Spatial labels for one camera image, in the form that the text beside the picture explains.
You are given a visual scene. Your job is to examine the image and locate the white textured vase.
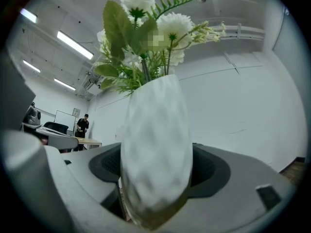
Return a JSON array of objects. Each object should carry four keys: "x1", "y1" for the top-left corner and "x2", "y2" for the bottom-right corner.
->
[{"x1": 120, "y1": 74, "x2": 194, "y2": 230}]

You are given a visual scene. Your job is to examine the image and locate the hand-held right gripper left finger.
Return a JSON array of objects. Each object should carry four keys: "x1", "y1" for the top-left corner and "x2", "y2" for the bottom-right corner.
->
[{"x1": 45, "y1": 143, "x2": 151, "y2": 233}]

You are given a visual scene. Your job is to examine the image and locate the white flowers with green leaves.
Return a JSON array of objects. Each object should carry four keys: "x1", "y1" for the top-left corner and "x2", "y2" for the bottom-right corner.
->
[{"x1": 93, "y1": 0, "x2": 227, "y2": 97}]

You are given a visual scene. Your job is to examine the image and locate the ceiling air conditioner unit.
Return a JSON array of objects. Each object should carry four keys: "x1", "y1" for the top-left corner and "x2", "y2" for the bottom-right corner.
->
[{"x1": 84, "y1": 76, "x2": 101, "y2": 92}]

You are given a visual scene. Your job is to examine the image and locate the black office chair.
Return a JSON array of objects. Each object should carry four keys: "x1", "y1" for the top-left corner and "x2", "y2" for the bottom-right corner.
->
[{"x1": 43, "y1": 121, "x2": 69, "y2": 136}]

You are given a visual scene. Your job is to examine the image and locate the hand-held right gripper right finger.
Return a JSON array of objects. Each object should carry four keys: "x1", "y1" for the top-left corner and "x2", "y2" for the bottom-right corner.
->
[{"x1": 165, "y1": 143, "x2": 297, "y2": 233}]

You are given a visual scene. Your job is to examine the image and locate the ceiling light strip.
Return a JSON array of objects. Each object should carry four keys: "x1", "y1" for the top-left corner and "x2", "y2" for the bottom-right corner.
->
[
  {"x1": 53, "y1": 78, "x2": 76, "y2": 91},
  {"x1": 22, "y1": 60, "x2": 41, "y2": 73},
  {"x1": 19, "y1": 8, "x2": 38, "y2": 24},
  {"x1": 56, "y1": 30, "x2": 94, "y2": 60}
]

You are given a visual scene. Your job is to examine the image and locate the grey camera device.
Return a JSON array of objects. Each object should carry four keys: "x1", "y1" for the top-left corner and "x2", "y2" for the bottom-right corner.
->
[{"x1": 24, "y1": 107, "x2": 42, "y2": 126}]

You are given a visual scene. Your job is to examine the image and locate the whiteboard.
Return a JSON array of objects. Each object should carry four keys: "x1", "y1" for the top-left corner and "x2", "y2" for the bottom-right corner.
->
[{"x1": 53, "y1": 110, "x2": 77, "y2": 132}]

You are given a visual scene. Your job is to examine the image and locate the grey desk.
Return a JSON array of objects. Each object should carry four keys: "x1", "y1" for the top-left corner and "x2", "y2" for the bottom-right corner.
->
[{"x1": 21, "y1": 122, "x2": 79, "y2": 151}]

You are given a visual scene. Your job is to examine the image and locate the wooden table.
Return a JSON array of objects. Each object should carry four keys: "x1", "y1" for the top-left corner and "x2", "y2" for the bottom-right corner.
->
[{"x1": 77, "y1": 137, "x2": 103, "y2": 150}]

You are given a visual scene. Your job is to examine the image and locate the white ceiling pipe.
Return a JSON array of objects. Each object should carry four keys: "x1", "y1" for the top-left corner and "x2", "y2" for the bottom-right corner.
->
[{"x1": 208, "y1": 23, "x2": 265, "y2": 41}]

